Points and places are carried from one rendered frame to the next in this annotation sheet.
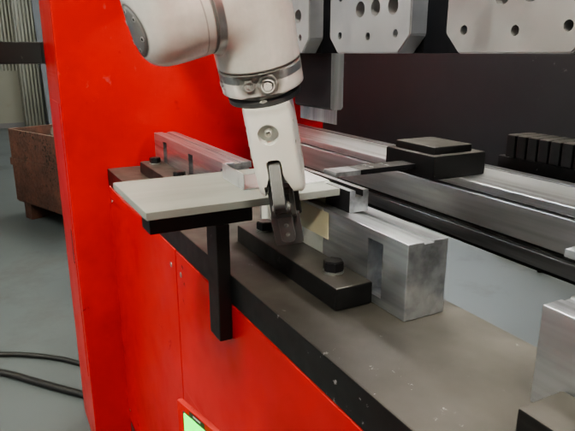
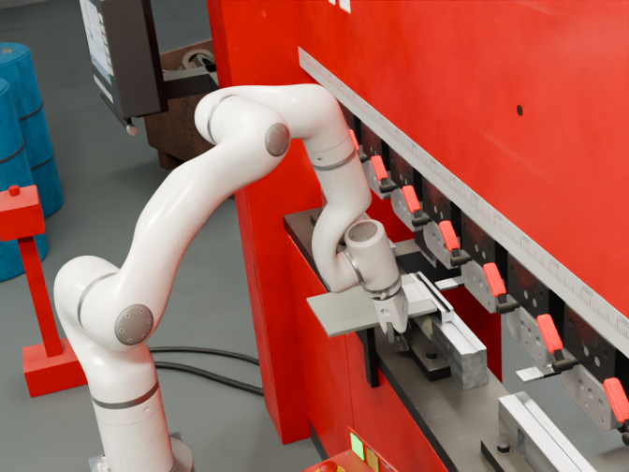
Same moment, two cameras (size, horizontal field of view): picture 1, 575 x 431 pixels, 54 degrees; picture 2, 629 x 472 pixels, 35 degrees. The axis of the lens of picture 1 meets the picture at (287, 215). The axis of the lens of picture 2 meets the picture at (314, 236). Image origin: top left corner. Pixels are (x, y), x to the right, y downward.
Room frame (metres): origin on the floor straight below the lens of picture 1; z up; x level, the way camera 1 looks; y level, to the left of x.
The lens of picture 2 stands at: (-1.22, -0.29, 2.17)
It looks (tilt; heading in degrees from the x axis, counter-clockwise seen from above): 26 degrees down; 14
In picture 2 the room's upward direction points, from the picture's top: 6 degrees counter-clockwise
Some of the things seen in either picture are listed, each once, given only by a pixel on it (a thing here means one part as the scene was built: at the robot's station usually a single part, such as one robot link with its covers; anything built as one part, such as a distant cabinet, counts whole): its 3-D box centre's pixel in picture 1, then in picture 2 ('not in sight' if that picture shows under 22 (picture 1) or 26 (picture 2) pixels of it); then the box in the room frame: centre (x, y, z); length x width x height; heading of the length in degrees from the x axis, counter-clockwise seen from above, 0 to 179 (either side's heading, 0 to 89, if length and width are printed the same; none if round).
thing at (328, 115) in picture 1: (317, 87); (426, 241); (0.84, -0.04, 1.13); 0.10 x 0.02 x 0.10; 28
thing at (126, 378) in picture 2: not in sight; (104, 325); (0.16, 0.45, 1.30); 0.19 x 0.12 x 0.24; 49
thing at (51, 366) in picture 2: not in sight; (37, 288); (1.83, 1.59, 0.42); 0.25 x 0.20 x 0.83; 118
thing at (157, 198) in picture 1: (224, 188); (370, 304); (0.77, 0.09, 1.00); 0.26 x 0.18 x 0.01; 118
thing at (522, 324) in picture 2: not in sight; (547, 305); (0.33, -0.31, 1.26); 0.15 x 0.09 x 0.17; 28
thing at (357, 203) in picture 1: (320, 185); (431, 296); (0.83, -0.05, 0.99); 0.20 x 0.03 x 0.03; 28
